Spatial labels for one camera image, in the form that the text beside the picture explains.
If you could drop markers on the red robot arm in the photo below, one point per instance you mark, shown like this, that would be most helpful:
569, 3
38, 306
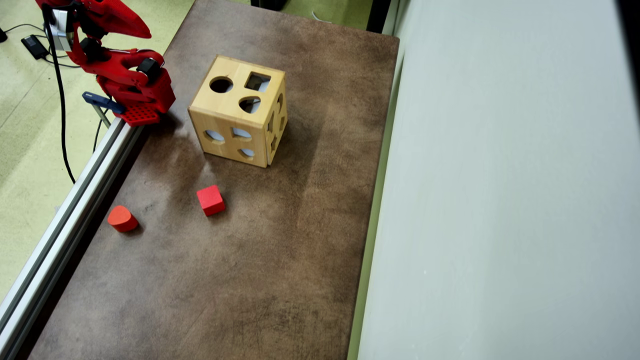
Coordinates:
150, 95

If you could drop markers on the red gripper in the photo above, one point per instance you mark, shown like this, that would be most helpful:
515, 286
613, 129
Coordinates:
116, 21

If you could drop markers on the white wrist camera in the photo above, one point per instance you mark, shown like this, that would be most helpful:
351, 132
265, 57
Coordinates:
61, 30

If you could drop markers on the black vertical post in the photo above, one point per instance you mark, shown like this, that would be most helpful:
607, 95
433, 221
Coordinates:
378, 15

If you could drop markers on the black power adapter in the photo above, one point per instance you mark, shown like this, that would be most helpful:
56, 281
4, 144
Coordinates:
35, 46

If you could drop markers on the red rounded triangular block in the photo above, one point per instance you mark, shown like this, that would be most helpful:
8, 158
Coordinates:
122, 219

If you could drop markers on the wooden shape sorter box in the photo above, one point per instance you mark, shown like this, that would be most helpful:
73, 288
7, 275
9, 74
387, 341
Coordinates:
230, 107

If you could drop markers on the blue clamp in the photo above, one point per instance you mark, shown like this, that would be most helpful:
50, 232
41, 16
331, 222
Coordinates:
102, 101

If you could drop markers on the black plug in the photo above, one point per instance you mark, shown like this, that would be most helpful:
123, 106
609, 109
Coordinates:
2, 35

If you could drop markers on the dark object on floor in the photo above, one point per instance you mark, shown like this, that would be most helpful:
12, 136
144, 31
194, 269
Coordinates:
269, 4

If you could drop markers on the aluminium profile rail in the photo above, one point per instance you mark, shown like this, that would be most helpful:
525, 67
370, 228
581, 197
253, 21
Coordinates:
60, 225

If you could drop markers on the red cube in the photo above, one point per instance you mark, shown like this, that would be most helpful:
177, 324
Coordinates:
210, 200

